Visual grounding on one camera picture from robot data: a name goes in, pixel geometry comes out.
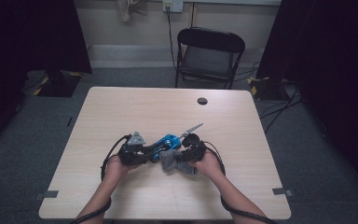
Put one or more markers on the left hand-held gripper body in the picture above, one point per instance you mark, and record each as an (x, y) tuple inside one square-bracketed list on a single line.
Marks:
[(132, 154)]

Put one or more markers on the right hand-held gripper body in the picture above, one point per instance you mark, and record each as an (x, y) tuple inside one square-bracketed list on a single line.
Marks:
[(195, 149)]

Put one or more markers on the grey cloth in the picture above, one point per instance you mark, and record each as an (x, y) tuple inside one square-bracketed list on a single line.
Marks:
[(169, 161)]

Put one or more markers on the blue toy car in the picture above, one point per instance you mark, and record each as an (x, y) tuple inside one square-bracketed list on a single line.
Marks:
[(167, 143)]

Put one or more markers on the person's left hand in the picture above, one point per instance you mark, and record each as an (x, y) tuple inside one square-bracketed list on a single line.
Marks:
[(116, 169)]

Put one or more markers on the person's right hand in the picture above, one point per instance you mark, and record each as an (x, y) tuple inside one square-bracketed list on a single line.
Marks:
[(209, 166)]

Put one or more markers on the small black floor item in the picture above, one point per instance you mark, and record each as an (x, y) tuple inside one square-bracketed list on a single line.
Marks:
[(69, 121)]

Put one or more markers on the black stand base yellow tape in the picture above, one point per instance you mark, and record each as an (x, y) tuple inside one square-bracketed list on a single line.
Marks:
[(59, 85), (267, 90)]

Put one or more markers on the grey tape strip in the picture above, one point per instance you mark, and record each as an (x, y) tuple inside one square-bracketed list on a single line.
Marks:
[(281, 191), (48, 194)]

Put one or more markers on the black folding chair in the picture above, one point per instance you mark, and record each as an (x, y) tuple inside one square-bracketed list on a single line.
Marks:
[(209, 39)]

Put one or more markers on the beige hanging cloth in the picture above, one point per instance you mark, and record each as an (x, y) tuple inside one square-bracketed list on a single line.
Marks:
[(127, 7)]

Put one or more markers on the dark curtain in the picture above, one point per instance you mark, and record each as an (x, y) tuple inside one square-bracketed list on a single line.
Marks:
[(28, 31), (338, 62)]

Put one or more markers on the white wall socket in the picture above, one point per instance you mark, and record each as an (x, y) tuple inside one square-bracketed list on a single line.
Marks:
[(173, 5)]

